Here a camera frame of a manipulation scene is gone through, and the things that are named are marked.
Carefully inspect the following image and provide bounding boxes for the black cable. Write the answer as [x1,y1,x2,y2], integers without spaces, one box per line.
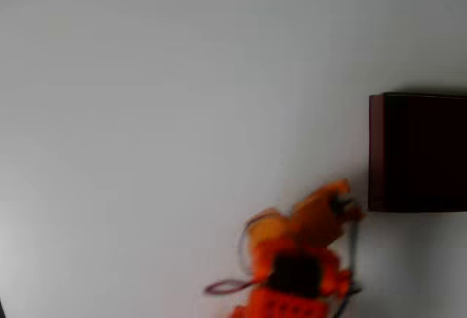
[203,276,258,297]

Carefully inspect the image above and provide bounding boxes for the dark red box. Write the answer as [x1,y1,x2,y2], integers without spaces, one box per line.
[367,91,467,214]

